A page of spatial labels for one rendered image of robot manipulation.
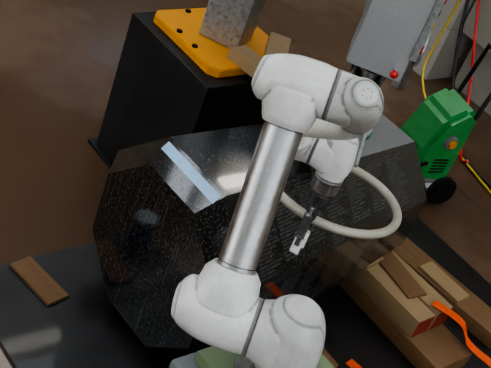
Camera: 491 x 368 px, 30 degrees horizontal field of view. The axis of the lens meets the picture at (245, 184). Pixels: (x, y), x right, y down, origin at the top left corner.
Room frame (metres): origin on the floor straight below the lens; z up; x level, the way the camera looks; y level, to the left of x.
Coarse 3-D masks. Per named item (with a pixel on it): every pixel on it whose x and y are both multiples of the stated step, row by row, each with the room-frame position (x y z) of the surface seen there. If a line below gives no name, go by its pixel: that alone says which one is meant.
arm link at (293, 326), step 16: (272, 304) 1.76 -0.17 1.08; (288, 304) 1.73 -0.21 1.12; (304, 304) 1.76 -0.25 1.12; (272, 320) 1.71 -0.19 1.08; (288, 320) 1.70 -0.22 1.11; (304, 320) 1.70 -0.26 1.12; (320, 320) 1.73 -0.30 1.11; (256, 336) 1.68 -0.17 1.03; (272, 336) 1.68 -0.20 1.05; (288, 336) 1.68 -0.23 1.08; (304, 336) 1.68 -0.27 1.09; (320, 336) 1.71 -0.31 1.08; (256, 352) 1.67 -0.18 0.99; (272, 352) 1.67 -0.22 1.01; (288, 352) 1.67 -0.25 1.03; (304, 352) 1.68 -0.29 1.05; (320, 352) 1.72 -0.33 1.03
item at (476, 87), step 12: (480, 12) 5.81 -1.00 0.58; (468, 24) 5.83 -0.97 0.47; (480, 24) 5.78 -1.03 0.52; (468, 36) 5.81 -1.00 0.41; (480, 36) 5.76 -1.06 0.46; (480, 48) 5.87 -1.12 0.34; (468, 60) 5.90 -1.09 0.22; (480, 72) 5.82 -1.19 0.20; (456, 84) 5.90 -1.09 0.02; (480, 84) 5.79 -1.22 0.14; (480, 96) 5.76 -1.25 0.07
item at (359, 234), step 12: (360, 168) 2.83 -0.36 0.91; (372, 180) 2.79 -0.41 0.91; (384, 192) 2.74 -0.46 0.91; (288, 204) 2.41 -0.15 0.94; (396, 204) 2.67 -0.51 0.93; (300, 216) 2.39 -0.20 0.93; (396, 216) 2.59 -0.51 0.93; (324, 228) 2.37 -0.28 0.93; (336, 228) 2.37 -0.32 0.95; (348, 228) 2.39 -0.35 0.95; (384, 228) 2.48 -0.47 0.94; (396, 228) 2.53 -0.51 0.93
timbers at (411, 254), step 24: (408, 240) 3.76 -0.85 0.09; (408, 264) 3.58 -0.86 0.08; (360, 288) 3.24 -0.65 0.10; (456, 312) 3.41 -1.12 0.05; (480, 312) 3.43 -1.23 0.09; (432, 336) 3.12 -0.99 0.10; (480, 336) 3.32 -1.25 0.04; (408, 360) 3.01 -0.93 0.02; (432, 360) 2.96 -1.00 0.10; (456, 360) 3.02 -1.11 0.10
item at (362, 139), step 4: (352, 64) 3.31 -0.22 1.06; (352, 68) 3.30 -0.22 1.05; (356, 68) 3.29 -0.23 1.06; (352, 72) 3.26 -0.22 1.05; (380, 76) 3.31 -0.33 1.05; (380, 80) 3.27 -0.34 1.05; (380, 84) 3.25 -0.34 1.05; (360, 136) 3.01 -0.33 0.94; (364, 136) 2.97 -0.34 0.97; (360, 140) 2.98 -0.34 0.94; (364, 140) 2.95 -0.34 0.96; (360, 144) 2.93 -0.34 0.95; (364, 144) 2.93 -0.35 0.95; (360, 148) 2.90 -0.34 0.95; (360, 152) 2.89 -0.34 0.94; (360, 156) 2.87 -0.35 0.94; (356, 160) 2.84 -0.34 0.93; (356, 164) 2.82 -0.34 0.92
